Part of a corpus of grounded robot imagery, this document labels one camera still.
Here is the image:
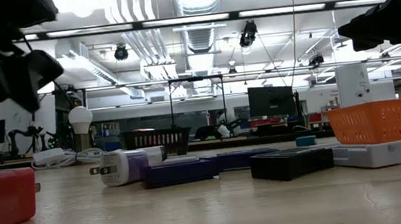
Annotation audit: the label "grey white box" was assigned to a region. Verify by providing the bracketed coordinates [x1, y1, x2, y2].
[310, 134, 401, 175]

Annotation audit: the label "small teal box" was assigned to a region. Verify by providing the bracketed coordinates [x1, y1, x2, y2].
[294, 134, 318, 148]

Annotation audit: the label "black box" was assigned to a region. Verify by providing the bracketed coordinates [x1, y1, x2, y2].
[248, 145, 336, 185]

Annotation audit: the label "white purple wall charger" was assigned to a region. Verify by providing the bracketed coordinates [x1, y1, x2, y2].
[88, 144, 170, 190]

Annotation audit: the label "navy blue box pale lid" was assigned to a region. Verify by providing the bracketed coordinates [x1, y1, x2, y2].
[138, 151, 222, 191]

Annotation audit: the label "white pillar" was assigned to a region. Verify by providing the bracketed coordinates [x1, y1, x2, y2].
[334, 62, 374, 108]

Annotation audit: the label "black ceiling spotlight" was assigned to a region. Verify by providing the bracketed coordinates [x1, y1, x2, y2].
[113, 44, 130, 62]
[307, 53, 325, 67]

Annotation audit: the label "orange plastic basket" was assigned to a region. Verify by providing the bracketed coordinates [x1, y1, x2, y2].
[325, 98, 401, 153]

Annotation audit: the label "white light bulb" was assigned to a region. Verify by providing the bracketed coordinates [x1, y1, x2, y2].
[67, 104, 98, 153]

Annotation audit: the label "black computer monitor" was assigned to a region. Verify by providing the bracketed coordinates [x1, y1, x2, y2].
[246, 82, 297, 120]

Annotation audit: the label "blue storage bins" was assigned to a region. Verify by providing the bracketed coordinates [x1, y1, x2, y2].
[93, 120, 123, 154]

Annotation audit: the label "white cup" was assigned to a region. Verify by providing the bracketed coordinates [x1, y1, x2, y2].
[217, 123, 232, 139]

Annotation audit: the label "black plastic basket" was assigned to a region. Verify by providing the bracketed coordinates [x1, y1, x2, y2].
[120, 123, 195, 161]

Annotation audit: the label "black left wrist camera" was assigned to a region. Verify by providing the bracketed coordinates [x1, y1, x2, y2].
[3, 47, 69, 115]

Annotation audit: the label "white coiled power cord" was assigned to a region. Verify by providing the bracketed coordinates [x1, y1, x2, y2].
[29, 142, 106, 171]

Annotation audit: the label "black hanging camera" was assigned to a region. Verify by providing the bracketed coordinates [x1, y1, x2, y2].
[237, 19, 260, 49]

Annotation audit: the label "black aluminium rig frame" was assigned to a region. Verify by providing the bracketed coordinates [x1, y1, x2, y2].
[0, 126, 339, 174]

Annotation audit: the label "black metal stand frame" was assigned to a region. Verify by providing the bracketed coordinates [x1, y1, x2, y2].
[166, 73, 229, 129]

